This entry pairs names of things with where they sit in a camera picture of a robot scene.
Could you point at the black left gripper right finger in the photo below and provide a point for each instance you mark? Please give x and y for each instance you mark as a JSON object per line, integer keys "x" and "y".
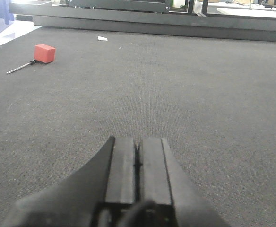
{"x": 163, "y": 180}

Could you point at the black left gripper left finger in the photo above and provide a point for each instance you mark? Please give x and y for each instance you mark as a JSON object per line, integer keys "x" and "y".
{"x": 103, "y": 186}

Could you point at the dark grey conveyor belt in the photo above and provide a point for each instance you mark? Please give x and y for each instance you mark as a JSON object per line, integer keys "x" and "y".
{"x": 214, "y": 100}

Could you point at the thin metal rod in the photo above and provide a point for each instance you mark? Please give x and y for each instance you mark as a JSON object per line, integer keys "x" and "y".
{"x": 22, "y": 66}

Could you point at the small red block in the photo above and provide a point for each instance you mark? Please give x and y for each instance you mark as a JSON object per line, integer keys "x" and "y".
{"x": 44, "y": 53}

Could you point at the small white paper scrap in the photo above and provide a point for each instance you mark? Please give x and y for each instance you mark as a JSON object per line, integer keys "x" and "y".
{"x": 100, "y": 38}

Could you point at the white background table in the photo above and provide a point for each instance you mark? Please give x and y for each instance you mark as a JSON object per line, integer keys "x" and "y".
{"x": 235, "y": 5}

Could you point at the black conveyor side rail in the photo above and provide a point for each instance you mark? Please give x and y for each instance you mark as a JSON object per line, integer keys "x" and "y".
{"x": 177, "y": 24}

